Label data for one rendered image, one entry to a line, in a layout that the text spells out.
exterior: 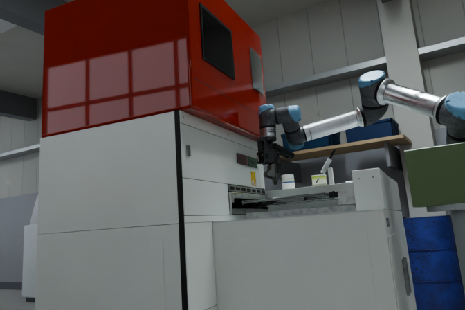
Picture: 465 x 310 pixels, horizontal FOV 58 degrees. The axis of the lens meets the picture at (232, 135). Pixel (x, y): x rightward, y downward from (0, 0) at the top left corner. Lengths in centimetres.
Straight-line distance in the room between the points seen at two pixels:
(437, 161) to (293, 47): 385
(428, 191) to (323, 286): 49
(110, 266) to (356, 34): 402
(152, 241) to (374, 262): 75
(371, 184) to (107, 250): 97
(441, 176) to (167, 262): 98
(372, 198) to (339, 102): 340
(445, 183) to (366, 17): 366
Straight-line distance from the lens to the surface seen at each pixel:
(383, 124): 402
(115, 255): 164
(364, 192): 153
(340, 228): 149
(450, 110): 169
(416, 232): 385
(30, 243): 649
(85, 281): 175
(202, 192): 159
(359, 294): 150
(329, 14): 525
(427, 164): 162
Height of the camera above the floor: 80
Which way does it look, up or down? 12 degrees up
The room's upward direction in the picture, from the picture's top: 4 degrees counter-clockwise
